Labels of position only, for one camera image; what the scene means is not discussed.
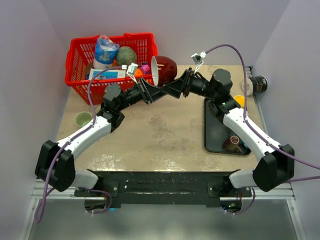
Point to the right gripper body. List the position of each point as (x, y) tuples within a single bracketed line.
[(187, 79)]

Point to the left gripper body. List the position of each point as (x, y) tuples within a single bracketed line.
[(144, 91)]

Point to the dark red mug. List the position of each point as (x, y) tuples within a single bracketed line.
[(163, 70)]

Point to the green mug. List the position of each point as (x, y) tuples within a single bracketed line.
[(83, 118)]

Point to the brown maroon mug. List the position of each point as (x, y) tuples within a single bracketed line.
[(231, 145)]

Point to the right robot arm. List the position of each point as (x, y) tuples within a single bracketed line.
[(275, 161)]

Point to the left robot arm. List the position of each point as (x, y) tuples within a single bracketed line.
[(56, 161)]

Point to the yellow mug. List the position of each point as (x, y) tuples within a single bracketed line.
[(240, 100)]

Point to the blue mug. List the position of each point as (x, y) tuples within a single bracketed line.
[(244, 144)]

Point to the orange fruit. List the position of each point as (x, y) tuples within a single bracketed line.
[(138, 73)]

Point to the pink purple toy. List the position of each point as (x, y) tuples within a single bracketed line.
[(145, 69)]

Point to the green melon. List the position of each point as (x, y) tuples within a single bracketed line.
[(125, 55)]

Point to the blue white box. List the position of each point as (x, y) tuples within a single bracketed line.
[(110, 74)]

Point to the black tray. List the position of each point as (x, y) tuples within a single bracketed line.
[(216, 135)]

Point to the blue white plastic bag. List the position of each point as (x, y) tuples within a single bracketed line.
[(104, 53)]

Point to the black white paper cup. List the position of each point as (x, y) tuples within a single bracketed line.
[(256, 85)]

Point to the red plastic basket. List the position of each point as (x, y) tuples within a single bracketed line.
[(81, 55)]

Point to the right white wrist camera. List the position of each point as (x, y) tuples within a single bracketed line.
[(198, 59)]

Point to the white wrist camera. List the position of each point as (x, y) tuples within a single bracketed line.
[(130, 71), (198, 59)]

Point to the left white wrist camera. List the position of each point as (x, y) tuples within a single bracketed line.
[(130, 71)]

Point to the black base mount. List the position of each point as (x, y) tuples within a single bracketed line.
[(206, 188)]

